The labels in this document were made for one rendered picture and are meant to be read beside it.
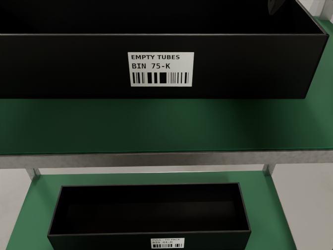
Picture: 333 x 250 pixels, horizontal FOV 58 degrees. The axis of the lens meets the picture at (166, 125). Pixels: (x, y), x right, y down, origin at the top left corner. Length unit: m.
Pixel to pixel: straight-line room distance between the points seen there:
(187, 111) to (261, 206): 0.70
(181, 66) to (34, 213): 0.82
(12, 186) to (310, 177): 1.53
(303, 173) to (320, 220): 0.27
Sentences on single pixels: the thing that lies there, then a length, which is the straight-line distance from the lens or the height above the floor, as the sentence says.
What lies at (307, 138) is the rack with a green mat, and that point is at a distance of 0.47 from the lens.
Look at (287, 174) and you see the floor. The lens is 1.71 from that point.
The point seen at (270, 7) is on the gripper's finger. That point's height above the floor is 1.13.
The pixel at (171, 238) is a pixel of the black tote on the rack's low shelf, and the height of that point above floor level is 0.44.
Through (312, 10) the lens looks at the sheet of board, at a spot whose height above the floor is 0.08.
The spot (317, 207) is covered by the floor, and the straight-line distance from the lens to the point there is 1.64.
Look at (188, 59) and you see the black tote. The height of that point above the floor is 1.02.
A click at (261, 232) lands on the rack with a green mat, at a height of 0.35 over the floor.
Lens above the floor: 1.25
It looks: 42 degrees down
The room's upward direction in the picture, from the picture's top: straight up
